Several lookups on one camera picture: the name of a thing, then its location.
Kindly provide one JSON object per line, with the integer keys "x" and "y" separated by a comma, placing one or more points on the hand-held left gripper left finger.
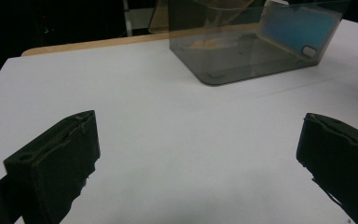
{"x": 52, "y": 171}

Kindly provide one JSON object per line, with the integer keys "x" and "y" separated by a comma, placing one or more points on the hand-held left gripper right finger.
{"x": 345, "y": 161}

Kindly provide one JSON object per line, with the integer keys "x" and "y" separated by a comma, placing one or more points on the iridescent phone case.
{"x": 295, "y": 31}

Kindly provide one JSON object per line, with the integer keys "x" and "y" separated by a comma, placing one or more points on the smoky transparent plastic box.
{"x": 245, "y": 46}

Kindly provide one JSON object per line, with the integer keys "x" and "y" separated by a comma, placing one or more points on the white paper sheet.
{"x": 180, "y": 118}

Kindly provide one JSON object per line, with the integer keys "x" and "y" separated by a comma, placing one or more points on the metal stand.
{"x": 126, "y": 17}

